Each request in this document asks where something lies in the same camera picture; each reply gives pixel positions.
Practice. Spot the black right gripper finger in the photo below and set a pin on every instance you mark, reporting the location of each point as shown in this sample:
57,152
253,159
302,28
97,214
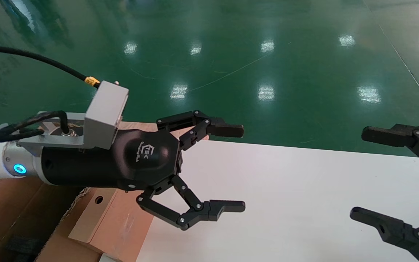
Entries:
395,231
406,136

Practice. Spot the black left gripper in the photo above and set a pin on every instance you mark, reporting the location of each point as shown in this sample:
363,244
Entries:
140,160

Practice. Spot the small cardboard box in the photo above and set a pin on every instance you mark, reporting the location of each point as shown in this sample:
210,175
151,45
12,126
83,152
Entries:
122,225

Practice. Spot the large open cardboard box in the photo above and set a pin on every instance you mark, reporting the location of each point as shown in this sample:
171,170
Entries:
13,207

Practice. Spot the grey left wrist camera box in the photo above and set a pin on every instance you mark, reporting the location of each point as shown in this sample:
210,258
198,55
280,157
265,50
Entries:
104,112

